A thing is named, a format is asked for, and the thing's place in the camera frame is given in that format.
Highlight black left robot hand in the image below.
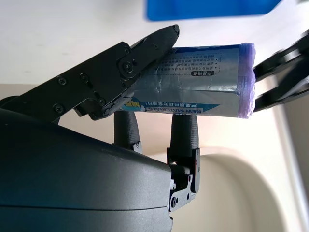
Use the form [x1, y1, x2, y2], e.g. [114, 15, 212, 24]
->
[252, 30, 309, 112]

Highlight blue plastic tray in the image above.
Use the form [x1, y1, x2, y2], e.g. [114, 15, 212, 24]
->
[146, 0, 300, 22]

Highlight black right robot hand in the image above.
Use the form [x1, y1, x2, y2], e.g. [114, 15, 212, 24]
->
[0, 24, 201, 232]

